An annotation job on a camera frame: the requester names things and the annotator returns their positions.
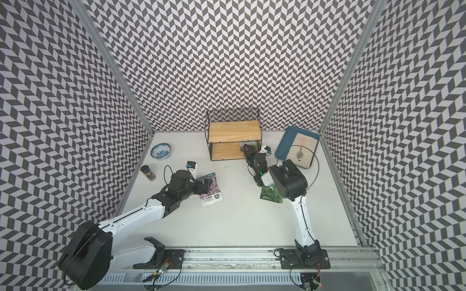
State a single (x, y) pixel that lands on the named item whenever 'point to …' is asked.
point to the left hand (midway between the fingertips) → (203, 180)
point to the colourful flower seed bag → (242, 144)
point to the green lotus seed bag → (271, 193)
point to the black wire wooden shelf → (227, 139)
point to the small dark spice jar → (145, 170)
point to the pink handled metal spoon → (300, 154)
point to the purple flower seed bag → (214, 194)
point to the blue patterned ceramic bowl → (161, 151)
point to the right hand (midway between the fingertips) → (242, 147)
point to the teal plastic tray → (285, 145)
